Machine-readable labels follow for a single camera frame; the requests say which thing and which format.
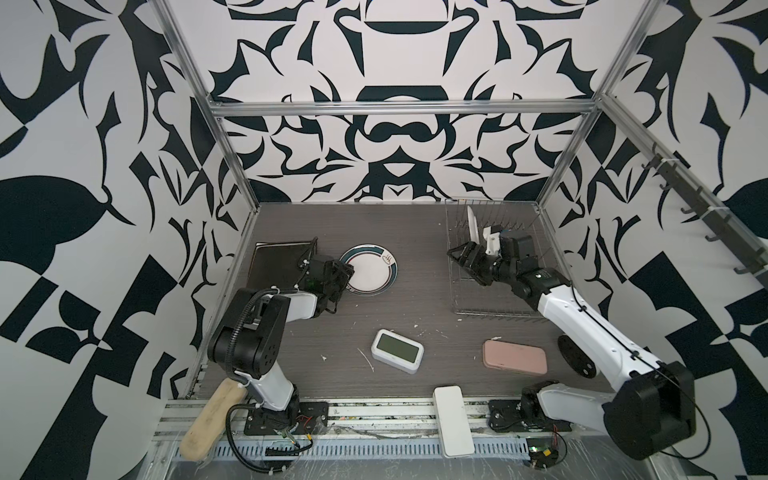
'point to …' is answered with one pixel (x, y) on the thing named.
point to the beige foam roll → (213, 421)
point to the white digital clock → (397, 350)
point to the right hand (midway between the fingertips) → (457, 254)
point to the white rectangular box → (452, 421)
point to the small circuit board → (542, 452)
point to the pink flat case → (514, 357)
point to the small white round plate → (375, 268)
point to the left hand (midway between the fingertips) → (352, 266)
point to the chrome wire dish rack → (466, 221)
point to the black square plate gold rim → (277, 264)
